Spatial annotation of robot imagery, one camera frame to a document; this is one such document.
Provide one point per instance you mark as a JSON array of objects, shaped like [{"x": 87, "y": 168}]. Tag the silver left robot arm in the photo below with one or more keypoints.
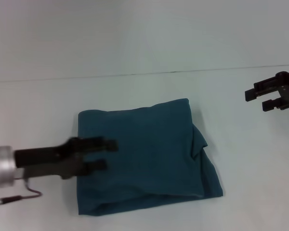
[{"x": 1, "y": 168}]

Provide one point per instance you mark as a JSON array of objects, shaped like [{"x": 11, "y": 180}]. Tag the teal t-shirt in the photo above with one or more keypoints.
[{"x": 147, "y": 156}]

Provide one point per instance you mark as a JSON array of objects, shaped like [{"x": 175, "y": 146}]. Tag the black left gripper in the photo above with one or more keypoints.
[{"x": 48, "y": 158}]

